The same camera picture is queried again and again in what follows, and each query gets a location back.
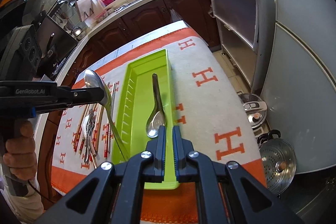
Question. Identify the steel steamer pot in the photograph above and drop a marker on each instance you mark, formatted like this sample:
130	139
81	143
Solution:
279	161

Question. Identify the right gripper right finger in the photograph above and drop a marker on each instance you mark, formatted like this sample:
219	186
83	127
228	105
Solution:
226	193

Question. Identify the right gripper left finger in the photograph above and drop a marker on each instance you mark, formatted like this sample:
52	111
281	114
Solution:
112	193

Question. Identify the bamboo chopstick red tip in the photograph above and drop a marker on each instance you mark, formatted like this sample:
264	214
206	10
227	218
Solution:
97	128

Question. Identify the steel fork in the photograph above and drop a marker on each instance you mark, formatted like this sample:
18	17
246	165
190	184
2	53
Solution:
90	132

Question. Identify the large steel spoon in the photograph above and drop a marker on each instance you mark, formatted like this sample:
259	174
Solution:
93	80

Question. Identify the steel chopstick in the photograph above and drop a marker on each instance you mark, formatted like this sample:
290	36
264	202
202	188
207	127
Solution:
113	94

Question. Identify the pressure cooker lid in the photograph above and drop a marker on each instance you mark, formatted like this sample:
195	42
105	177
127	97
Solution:
255	109

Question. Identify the black stove hob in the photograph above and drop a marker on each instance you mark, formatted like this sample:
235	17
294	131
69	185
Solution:
55	43

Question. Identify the small steel spoon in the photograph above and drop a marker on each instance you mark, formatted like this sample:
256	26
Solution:
157	117

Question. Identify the left hand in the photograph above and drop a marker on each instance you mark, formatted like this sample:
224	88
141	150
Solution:
21	157

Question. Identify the grey refrigerator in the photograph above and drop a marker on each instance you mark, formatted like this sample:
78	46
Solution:
299	87

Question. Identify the lime green plastic tray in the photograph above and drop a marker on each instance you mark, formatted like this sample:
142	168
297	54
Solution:
136	103

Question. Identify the orange white H-pattern cloth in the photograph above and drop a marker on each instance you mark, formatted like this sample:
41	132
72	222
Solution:
207	109

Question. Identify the grey storage cabinet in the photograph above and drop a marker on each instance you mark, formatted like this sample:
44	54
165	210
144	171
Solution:
246	30

